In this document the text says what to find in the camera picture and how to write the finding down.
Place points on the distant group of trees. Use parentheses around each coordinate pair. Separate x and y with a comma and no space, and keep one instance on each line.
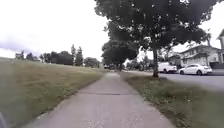
(60,58)

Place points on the grey concrete pavement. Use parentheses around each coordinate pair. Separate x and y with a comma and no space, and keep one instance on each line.
(103,106)

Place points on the white van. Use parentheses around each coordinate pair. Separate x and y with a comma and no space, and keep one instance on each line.
(166,67)

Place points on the grass verge strip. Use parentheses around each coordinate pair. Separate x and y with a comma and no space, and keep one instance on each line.
(173,96)

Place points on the grey asphalt road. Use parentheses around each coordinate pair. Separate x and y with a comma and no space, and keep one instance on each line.
(200,82)

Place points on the wide grass field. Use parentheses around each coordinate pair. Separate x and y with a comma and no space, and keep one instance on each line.
(40,86)

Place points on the pale house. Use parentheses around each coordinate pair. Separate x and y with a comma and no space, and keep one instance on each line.
(200,55)

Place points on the dark leafy tree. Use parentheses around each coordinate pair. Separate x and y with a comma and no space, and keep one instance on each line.
(118,51)

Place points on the white car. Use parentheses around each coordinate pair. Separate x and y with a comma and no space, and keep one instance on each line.
(195,69)

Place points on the large leafy tree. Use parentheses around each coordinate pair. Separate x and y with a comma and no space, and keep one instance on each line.
(153,20)

